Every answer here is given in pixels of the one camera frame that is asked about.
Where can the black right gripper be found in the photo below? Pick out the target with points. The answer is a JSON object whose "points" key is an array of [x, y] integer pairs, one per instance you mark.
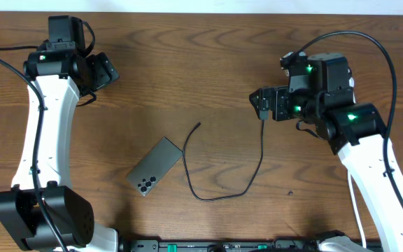
{"points": [[280, 95]]}

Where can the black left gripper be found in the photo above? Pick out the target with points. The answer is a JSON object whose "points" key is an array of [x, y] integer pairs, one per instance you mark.
{"points": [[105, 71]]}

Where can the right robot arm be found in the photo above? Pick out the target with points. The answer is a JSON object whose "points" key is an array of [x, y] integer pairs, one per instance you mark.
{"points": [[320, 92]]}

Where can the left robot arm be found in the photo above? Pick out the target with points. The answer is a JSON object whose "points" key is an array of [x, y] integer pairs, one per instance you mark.
{"points": [[41, 211]]}

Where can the white power strip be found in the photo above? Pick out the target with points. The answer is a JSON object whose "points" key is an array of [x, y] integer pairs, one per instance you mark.
{"points": [[351, 83]]}

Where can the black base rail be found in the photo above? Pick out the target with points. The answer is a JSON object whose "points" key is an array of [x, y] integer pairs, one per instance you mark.
{"points": [[327, 241]]}

